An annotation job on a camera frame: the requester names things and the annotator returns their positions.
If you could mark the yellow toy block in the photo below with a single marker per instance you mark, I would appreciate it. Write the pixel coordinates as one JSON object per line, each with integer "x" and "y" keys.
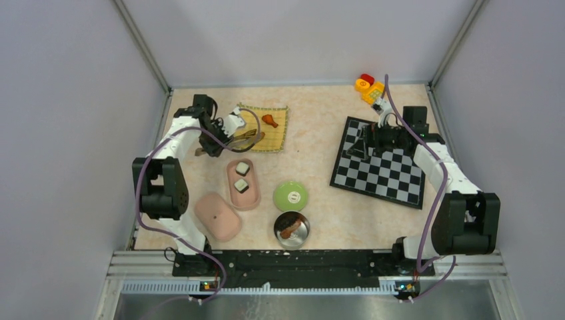
{"x": 373, "y": 93}

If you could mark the white rice sushi cube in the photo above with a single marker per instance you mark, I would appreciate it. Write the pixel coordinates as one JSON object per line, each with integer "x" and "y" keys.
{"x": 241, "y": 185}

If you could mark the round steel container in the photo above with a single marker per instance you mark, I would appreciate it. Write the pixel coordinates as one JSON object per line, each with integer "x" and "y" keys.
{"x": 299, "y": 237}

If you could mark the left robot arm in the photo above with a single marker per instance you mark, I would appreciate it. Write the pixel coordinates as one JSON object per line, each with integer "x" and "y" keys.
{"x": 161, "y": 191}

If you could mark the checkerboard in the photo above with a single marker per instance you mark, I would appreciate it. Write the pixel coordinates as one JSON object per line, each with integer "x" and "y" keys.
{"x": 391, "y": 177}

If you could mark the bamboo mat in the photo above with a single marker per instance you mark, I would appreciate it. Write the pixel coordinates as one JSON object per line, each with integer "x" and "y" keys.
{"x": 274, "y": 137}

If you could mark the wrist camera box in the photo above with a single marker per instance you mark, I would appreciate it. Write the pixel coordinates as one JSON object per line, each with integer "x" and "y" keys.
{"x": 382, "y": 107}
{"x": 232, "y": 122}

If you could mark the silver metal tongs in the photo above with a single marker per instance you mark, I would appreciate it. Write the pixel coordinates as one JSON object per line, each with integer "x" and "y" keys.
{"x": 239, "y": 143}

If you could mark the aluminium frame rail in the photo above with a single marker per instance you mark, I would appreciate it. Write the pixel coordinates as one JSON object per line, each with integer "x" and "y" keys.
{"x": 140, "y": 285}

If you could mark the pink lunch box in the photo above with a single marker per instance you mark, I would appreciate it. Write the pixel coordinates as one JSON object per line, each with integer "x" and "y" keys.
{"x": 250, "y": 198}

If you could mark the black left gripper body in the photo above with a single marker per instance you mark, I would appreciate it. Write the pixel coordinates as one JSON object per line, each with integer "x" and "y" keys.
{"x": 210, "y": 144}

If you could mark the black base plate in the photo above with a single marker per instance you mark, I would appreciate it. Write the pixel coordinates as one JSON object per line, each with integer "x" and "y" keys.
{"x": 302, "y": 269}

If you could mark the dark seaweed roll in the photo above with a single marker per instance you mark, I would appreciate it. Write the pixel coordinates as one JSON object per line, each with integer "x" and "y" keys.
{"x": 288, "y": 218}

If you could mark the red toy block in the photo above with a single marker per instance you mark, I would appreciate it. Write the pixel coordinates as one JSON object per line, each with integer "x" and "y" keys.
{"x": 367, "y": 78}

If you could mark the brown meat piece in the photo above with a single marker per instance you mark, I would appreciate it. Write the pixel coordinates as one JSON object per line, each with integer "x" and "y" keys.
{"x": 288, "y": 231}

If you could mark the pink lunch box lid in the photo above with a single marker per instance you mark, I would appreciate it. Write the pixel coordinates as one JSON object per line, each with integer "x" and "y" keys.
{"x": 218, "y": 217}

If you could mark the green round lid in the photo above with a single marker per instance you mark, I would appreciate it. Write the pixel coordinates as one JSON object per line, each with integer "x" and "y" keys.
{"x": 290, "y": 196}

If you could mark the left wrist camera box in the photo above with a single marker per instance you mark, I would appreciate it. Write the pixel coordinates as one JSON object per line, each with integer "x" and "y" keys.
{"x": 232, "y": 122}

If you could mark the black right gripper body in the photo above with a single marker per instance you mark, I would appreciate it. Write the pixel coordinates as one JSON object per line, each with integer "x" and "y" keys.
{"x": 386, "y": 138}

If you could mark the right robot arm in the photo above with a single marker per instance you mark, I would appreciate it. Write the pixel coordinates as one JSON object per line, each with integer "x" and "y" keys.
{"x": 464, "y": 219}

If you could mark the orange round toy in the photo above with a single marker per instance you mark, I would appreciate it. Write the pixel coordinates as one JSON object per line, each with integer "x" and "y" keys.
{"x": 361, "y": 85}

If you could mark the orange chicken drumstick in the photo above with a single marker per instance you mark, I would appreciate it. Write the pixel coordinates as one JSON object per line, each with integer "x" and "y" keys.
{"x": 269, "y": 120}

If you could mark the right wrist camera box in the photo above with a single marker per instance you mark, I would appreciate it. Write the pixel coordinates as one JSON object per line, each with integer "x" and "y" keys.
{"x": 382, "y": 107}

